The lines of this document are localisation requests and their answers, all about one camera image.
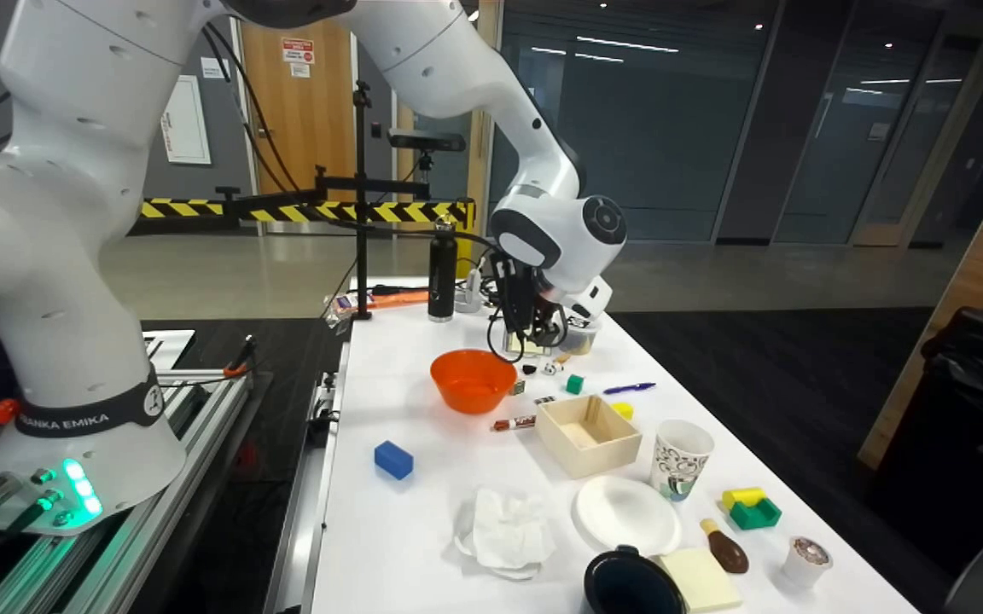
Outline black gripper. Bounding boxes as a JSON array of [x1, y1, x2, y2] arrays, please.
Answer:
[[477, 248, 571, 365]]

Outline red marker white cap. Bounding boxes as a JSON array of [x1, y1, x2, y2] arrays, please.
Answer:
[[488, 414, 539, 435]]

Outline light wooden box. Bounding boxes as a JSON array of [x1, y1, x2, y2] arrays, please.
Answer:
[[532, 393, 643, 480]]

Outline orange plastic bowl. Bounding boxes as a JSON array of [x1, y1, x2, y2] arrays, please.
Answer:
[[426, 348, 518, 418]]

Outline black cylindrical bottle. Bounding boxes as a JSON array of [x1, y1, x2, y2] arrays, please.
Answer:
[[426, 230, 460, 322]]

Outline orange pen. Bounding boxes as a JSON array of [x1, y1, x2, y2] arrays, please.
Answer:
[[366, 286, 433, 314]]

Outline blue rectangular block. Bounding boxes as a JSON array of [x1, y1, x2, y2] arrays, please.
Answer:
[[370, 435, 417, 480]]

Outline printed paper cup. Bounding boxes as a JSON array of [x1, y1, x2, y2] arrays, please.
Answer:
[[649, 417, 716, 505]]

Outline crumpled white tissue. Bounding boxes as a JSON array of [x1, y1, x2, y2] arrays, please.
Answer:
[[441, 485, 558, 586]]

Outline white round plate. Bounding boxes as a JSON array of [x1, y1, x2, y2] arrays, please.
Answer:
[[571, 470, 682, 561]]

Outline yellow flat block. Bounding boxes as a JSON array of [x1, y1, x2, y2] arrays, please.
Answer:
[[720, 485, 767, 513]]

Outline dark green mug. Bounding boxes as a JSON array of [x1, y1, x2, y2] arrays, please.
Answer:
[[579, 541, 690, 614]]

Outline yellow black hazard barrier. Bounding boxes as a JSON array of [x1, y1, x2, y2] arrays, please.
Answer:
[[131, 193, 477, 231]]

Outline green round object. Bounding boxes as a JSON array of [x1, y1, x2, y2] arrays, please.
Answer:
[[727, 495, 783, 531]]

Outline pale yellow sticky notes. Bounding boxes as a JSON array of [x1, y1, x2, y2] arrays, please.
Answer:
[[657, 545, 746, 614]]

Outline wooden door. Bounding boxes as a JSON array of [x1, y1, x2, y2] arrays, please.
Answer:
[[233, 15, 366, 199]]

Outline clear post-it dispenser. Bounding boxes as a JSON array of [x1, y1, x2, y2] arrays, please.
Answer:
[[557, 322, 605, 357]]

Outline black camera stand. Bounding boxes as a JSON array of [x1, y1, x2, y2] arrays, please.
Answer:
[[315, 83, 472, 324]]

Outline black camera on stand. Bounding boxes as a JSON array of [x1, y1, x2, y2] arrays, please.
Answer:
[[385, 131, 467, 158]]

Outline red handled screwdriver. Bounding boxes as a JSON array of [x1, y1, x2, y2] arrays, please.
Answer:
[[221, 330, 259, 382]]

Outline aluminium frame rail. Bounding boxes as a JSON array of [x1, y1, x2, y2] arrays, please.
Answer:
[[0, 373, 259, 614]]

